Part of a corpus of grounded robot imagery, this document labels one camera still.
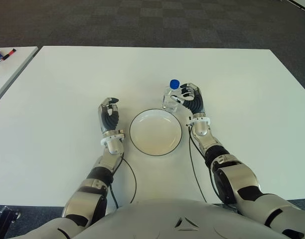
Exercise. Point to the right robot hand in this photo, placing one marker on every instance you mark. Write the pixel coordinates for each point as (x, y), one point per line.
(195, 104)

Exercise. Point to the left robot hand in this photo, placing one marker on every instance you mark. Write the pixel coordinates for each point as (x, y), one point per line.
(110, 119)

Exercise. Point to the clear water bottle blue cap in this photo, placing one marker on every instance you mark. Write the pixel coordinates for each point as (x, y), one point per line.
(167, 97)

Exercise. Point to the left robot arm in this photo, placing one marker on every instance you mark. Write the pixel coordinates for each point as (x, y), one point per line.
(113, 147)

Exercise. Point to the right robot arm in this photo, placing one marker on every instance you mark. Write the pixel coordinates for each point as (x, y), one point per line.
(237, 179)

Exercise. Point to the white plate black rim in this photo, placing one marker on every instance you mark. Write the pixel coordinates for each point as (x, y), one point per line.
(156, 133)

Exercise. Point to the grey robot torso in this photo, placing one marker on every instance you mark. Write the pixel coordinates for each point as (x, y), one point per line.
(155, 219)

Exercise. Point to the white side table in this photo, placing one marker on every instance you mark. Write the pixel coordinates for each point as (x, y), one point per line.
(13, 67)

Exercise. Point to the red black marker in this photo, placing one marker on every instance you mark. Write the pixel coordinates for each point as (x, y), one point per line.
(8, 54)

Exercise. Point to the black metal stand foot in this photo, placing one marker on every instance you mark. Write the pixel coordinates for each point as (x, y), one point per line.
(10, 215)

